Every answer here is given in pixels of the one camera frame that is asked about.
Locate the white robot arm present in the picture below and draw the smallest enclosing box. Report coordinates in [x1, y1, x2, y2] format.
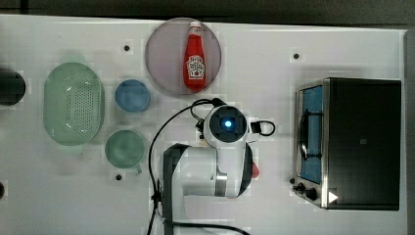
[161, 105, 253, 235]

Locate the red ketchup bottle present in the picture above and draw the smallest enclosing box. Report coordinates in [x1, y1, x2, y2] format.
[183, 21, 207, 91]

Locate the toy strawberry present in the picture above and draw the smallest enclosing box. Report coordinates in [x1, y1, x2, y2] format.
[252, 163, 259, 178]

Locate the grey round plate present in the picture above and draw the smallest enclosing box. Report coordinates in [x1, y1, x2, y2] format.
[145, 18, 222, 95]

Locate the blue cup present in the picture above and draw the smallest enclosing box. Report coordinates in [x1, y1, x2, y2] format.
[115, 79, 151, 113]

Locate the green perforated colander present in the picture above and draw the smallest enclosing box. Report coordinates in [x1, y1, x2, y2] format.
[43, 62, 105, 146]

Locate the black toaster oven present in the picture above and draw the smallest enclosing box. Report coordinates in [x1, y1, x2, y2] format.
[290, 77, 401, 211]

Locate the black cylinder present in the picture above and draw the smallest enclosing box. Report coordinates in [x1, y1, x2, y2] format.
[0, 70, 25, 106]

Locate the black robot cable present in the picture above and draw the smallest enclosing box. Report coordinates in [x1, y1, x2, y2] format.
[145, 98, 253, 235]

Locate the green mug with handle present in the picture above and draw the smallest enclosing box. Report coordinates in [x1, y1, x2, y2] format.
[105, 129, 147, 174]

